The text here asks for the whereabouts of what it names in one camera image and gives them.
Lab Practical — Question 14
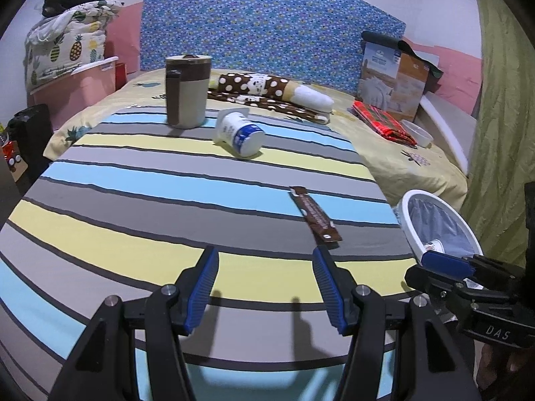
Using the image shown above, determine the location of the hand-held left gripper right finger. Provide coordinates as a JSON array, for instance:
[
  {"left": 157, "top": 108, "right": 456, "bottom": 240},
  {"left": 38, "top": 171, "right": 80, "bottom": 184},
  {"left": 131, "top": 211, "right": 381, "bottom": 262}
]
[{"left": 313, "top": 246, "right": 481, "bottom": 401}]

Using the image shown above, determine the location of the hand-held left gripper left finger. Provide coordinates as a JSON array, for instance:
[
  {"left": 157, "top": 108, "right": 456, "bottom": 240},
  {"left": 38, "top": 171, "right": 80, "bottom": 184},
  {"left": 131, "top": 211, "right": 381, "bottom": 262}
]
[{"left": 49, "top": 246, "right": 220, "bottom": 401}]

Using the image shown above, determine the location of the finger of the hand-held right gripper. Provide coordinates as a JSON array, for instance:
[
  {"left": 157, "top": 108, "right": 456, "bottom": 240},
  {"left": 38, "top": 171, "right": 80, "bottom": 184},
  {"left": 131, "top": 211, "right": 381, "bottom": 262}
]
[
  {"left": 404, "top": 264, "right": 473, "bottom": 301},
  {"left": 421, "top": 251, "right": 521, "bottom": 289}
]

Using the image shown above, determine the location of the white round trash bin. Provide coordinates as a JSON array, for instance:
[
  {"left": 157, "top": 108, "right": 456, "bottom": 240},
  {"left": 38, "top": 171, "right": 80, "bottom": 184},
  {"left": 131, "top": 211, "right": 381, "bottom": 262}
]
[{"left": 395, "top": 189, "right": 486, "bottom": 269}]

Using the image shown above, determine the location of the brown stick packet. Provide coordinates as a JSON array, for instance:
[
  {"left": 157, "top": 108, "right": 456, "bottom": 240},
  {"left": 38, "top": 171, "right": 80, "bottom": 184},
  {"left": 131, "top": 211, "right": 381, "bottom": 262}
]
[{"left": 289, "top": 185, "right": 343, "bottom": 245}]

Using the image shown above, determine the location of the striped blanket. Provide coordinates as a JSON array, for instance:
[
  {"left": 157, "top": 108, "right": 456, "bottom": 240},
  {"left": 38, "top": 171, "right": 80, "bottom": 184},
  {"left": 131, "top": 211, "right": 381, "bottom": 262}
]
[{"left": 0, "top": 106, "right": 413, "bottom": 401}]

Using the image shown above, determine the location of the clear plastic container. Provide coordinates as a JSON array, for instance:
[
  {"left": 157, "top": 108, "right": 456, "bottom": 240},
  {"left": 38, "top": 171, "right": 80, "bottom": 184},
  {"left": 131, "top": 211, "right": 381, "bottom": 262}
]
[{"left": 400, "top": 119, "right": 434, "bottom": 148}]

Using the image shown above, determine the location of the red plaid cloth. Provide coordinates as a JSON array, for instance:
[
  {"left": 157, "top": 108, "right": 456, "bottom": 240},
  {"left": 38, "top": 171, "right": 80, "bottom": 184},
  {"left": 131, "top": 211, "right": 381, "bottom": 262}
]
[{"left": 351, "top": 100, "right": 419, "bottom": 147}]

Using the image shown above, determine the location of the white yogurt cup blue label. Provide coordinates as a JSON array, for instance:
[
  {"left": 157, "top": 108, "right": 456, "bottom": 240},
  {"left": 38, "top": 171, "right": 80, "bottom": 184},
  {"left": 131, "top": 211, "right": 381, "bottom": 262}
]
[{"left": 213, "top": 108, "right": 266, "bottom": 159}]

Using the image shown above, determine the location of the green curtain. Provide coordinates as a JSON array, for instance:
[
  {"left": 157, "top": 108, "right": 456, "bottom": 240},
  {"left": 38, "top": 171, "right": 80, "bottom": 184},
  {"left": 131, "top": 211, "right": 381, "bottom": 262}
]
[{"left": 459, "top": 0, "right": 535, "bottom": 269}]

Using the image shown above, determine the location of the brown and beige lidded mug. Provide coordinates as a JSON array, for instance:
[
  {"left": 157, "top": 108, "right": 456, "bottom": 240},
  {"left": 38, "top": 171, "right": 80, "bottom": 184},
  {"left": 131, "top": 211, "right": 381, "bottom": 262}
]
[{"left": 165, "top": 54, "right": 212, "bottom": 130}]

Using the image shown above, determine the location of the brown cardboard box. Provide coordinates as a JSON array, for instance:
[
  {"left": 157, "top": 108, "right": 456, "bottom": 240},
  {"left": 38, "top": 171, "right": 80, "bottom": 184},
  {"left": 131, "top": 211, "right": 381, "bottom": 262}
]
[{"left": 356, "top": 31, "right": 440, "bottom": 123}]

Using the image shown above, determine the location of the brown polka dot blanket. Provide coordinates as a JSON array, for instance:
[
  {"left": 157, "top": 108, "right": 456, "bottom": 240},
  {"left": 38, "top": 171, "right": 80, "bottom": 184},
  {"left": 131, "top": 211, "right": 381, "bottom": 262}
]
[{"left": 208, "top": 72, "right": 335, "bottom": 125}]

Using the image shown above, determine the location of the black case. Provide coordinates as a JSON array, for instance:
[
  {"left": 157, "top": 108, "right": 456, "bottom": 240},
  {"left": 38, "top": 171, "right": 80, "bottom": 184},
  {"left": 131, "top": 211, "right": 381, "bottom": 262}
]
[{"left": 7, "top": 106, "right": 53, "bottom": 168}]

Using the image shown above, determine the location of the red and white object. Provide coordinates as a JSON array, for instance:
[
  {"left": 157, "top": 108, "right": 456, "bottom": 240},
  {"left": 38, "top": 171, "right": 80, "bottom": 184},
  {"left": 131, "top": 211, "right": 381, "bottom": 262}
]
[{"left": 0, "top": 134, "right": 28, "bottom": 181}]

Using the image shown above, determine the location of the pink storage box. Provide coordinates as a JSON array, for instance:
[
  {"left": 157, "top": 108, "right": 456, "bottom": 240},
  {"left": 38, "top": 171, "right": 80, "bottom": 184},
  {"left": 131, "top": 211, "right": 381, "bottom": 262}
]
[{"left": 28, "top": 55, "right": 120, "bottom": 135}]

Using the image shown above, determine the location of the blue floral headboard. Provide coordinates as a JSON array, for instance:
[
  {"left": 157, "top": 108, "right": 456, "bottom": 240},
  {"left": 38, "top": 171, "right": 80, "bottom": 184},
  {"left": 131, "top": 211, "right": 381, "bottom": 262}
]
[{"left": 140, "top": 0, "right": 407, "bottom": 93}]

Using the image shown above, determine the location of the pineapple print quilt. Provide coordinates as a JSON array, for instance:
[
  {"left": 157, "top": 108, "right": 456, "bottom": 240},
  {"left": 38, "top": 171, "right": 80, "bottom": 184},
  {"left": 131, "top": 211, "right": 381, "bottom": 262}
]
[{"left": 24, "top": 0, "right": 126, "bottom": 93}]

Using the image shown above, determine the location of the black bag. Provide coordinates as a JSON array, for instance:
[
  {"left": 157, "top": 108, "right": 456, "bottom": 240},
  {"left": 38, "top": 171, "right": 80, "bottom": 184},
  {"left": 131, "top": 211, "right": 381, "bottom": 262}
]
[{"left": 43, "top": 0, "right": 113, "bottom": 18}]

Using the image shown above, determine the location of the white bed frame rail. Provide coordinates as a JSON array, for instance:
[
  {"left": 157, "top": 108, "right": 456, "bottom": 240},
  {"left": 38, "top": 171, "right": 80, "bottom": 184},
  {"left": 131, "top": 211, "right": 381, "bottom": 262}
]
[{"left": 419, "top": 95, "right": 478, "bottom": 173}]

